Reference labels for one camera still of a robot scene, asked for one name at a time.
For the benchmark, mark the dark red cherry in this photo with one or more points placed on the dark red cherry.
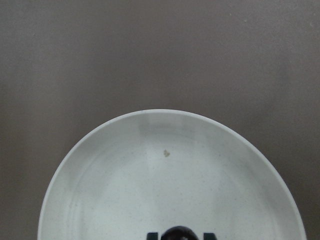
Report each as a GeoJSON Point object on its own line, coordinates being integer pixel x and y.
{"type": "Point", "coordinates": [179, 233]}

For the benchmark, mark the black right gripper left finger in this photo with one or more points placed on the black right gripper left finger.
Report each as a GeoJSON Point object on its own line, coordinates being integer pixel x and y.
{"type": "Point", "coordinates": [152, 236]}

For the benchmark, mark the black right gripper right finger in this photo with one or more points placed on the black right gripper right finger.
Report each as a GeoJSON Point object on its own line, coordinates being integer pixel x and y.
{"type": "Point", "coordinates": [209, 236]}

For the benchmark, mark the round white plate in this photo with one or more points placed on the round white plate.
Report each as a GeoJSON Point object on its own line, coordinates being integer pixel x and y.
{"type": "Point", "coordinates": [152, 170]}

